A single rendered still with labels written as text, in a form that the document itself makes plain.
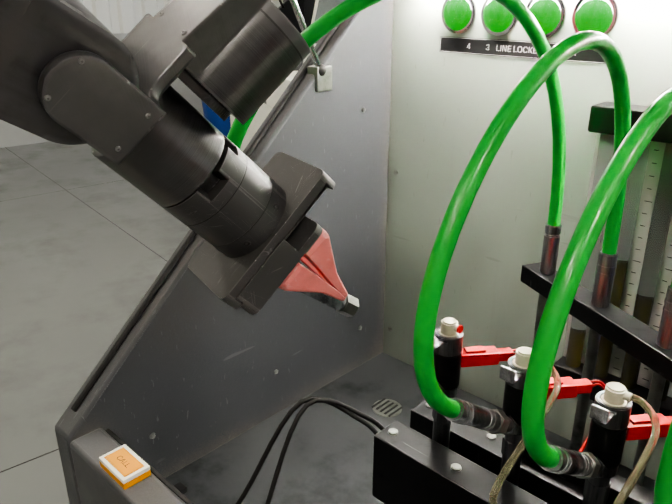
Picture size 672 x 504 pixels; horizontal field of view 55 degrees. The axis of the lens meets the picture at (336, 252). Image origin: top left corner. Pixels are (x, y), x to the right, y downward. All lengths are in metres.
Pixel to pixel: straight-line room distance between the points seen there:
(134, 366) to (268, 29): 0.51
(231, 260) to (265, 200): 0.05
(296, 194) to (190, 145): 0.08
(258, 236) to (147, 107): 0.11
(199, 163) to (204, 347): 0.50
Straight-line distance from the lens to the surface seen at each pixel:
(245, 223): 0.39
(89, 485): 0.79
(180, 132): 0.36
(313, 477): 0.87
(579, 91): 0.83
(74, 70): 0.31
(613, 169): 0.42
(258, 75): 0.37
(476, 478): 0.66
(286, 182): 0.42
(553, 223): 0.77
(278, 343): 0.93
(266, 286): 0.40
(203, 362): 0.85
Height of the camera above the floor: 1.41
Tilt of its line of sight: 22 degrees down
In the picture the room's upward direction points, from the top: straight up
